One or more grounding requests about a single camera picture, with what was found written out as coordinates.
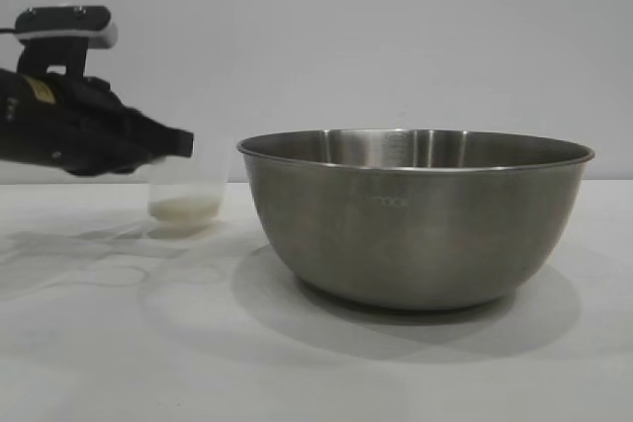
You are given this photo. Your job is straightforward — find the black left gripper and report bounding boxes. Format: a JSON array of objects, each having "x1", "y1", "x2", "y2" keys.
[{"x1": 0, "y1": 67, "x2": 196, "y2": 180}]

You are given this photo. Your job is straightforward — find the translucent plastic measuring cup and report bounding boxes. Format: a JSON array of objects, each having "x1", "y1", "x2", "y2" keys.
[{"x1": 146, "y1": 133, "x2": 232, "y2": 224}]

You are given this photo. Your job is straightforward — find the white rice grains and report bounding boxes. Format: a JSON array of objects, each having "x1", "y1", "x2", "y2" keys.
[{"x1": 148, "y1": 193, "x2": 223, "y2": 223}]

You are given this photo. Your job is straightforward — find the stainless steel mixing bowl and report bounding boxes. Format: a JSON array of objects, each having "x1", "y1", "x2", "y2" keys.
[{"x1": 234, "y1": 127, "x2": 595, "y2": 313}]

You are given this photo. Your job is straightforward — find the white tablecloth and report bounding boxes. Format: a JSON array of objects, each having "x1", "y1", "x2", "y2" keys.
[{"x1": 0, "y1": 180, "x2": 633, "y2": 422}]

